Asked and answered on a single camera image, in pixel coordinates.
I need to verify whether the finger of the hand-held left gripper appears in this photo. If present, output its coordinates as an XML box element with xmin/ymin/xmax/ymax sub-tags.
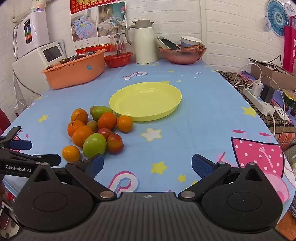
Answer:
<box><xmin>14</xmin><ymin>153</ymin><xmax>62</xmax><ymax>167</ymax></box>
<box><xmin>0</xmin><ymin>126</ymin><xmax>33</xmax><ymax>151</ymax></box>

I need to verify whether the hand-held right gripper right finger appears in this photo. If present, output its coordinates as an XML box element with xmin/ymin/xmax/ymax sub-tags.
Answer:
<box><xmin>178</xmin><ymin>153</ymin><xmax>268</xmax><ymax>202</ymax></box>

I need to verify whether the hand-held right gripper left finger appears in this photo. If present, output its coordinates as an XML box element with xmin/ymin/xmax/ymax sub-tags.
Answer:
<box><xmin>30</xmin><ymin>154</ymin><xmax>117</xmax><ymax>202</ymax></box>

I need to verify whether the large green mango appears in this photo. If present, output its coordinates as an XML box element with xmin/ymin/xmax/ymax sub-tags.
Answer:
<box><xmin>82</xmin><ymin>133</ymin><xmax>107</xmax><ymax>159</ymax></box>

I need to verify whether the large orange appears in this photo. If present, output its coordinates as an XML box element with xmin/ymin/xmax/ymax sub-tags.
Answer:
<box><xmin>72</xmin><ymin>125</ymin><xmax>94</xmax><ymax>147</ymax></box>

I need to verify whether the orange with long stem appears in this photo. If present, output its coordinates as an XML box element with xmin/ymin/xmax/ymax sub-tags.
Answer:
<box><xmin>67</xmin><ymin>115</ymin><xmax>85</xmax><ymax>138</ymax></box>

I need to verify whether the orange with dot top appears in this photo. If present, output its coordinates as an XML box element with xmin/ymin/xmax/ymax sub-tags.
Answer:
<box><xmin>71</xmin><ymin>108</ymin><xmax>89</xmax><ymax>125</ymax></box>

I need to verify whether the yellow plastic plate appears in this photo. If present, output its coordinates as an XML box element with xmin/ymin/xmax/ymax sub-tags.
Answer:
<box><xmin>109</xmin><ymin>82</ymin><xmax>183</xmax><ymax>122</ymax></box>

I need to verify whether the small orange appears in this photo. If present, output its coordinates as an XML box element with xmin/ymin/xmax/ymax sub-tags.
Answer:
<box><xmin>62</xmin><ymin>145</ymin><xmax>80</xmax><ymax>162</ymax></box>

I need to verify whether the blue star print tablecloth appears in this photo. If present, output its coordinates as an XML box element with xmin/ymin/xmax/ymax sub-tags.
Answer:
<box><xmin>0</xmin><ymin>59</ymin><xmax>292</xmax><ymax>209</ymax></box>

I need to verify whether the white appliance with screen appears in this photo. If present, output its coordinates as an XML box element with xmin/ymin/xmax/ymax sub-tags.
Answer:
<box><xmin>12</xmin><ymin>40</ymin><xmax>66</xmax><ymax>102</ymax></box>

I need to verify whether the white power strip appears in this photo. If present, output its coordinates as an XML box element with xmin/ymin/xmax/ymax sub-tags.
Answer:
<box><xmin>242</xmin><ymin>88</ymin><xmax>275</xmax><ymax>115</ymax></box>

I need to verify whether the orange plastic basket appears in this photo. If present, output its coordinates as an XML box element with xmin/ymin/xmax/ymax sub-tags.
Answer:
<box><xmin>41</xmin><ymin>49</ymin><xmax>108</xmax><ymax>90</ymax></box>

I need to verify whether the brown patterned blanket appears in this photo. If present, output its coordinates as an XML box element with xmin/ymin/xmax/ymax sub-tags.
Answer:
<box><xmin>216</xmin><ymin>71</ymin><xmax>296</xmax><ymax>151</ymax></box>

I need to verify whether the white round device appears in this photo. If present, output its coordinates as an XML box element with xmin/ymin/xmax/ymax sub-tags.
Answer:
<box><xmin>274</xmin><ymin>105</ymin><xmax>290</xmax><ymax>123</ymax></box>

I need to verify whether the white charger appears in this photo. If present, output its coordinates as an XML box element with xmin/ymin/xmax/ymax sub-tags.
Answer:
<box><xmin>252</xmin><ymin>80</ymin><xmax>264</xmax><ymax>96</ymax></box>

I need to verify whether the black charger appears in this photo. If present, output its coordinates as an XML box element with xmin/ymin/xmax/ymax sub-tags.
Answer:
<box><xmin>261</xmin><ymin>85</ymin><xmax>275</xmax><ymax>103</ymax></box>

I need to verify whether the red plastic basket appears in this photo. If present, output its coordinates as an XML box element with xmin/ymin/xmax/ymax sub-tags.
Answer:
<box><xmin>104</xmin><ymin>52</ymin><xmax>134</xmax><ymax>68</ymax></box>

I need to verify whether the metal bowl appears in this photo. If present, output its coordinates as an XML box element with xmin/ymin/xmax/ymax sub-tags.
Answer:
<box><xmin>68</xmin><ymin>54</ymin><xmax>94</xmax><ymax>63</ymax></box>

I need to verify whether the pink glass bowl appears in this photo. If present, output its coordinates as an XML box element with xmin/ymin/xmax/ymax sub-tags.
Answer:
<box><xmin>158</xmin><ymin>46</ymin><xmax>207</xmax><ymax>65</ymax></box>

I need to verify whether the green lidded cherry pack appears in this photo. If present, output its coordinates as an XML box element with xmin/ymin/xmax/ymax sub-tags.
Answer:
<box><xmin>282</xmin><ymin>89</ymin><xmax>296</xmax><ymax>116</ymax></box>

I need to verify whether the cardboard box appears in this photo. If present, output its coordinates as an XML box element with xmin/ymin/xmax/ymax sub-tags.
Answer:
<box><xmin>250</xmin><ymin>61</ymin><xmax>296</xmax><ymax>91</ymax></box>

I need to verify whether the white water purifier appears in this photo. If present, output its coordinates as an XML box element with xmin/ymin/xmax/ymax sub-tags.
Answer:
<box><xmin>17</xmin><ymin>10</ymin><xmax>50</xmax><ymax>58</ymax></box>

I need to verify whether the clear glass pitcher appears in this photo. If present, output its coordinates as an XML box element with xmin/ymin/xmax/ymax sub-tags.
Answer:
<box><xmin>110</xmin><ymin>30</ymin><xmax>127</xmax><ymax>57</ymax></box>

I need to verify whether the blue and white bowl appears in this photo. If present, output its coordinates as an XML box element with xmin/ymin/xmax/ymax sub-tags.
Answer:
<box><xmin>180</xmin><ymin>36</ymin><xmax>203</xmax><ymax>48</ymax></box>

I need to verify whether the white bowl dark inside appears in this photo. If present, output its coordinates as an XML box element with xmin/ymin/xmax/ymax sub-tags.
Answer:
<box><xmin>156</xmin><ymin>36</ymin><xmax>181</xmax><ymax>50</ymax></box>

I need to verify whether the white thermos jug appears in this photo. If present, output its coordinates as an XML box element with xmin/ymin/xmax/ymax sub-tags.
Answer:
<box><xmin>125</xmin><ymin>19</ymin><xmax>159</xmax><ymax>64</ymax></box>

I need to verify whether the pastel printed package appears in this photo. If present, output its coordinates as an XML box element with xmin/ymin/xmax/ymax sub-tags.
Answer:
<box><xmin>30</xmin><ymin>0</ymin><xmax>48</xmax><ymax>13</ymax></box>

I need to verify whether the red bag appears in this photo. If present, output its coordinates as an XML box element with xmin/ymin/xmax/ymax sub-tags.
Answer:
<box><xmin>282</xmin><ymin>16</ymin><xmax>296</xmax><ymax>73</ymax></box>

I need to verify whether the blue round fan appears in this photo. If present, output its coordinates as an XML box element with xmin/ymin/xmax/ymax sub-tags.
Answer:
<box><xmin>264</xmin><ymin>0</ymin><xmax>295</xmax><ymax>36</ymax></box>

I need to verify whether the white power strip cable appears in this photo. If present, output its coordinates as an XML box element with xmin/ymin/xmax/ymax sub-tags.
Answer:
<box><xmin>268</xmin><ymin>112</ymin><xmax>277</xmax><ymax>136</ymax></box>

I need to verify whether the wall poster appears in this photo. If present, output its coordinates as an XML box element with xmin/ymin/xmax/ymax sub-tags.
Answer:
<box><xmin>70</xmin><ymin>0</ymin><xmax>128</xmax><ymax>50</ymax></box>

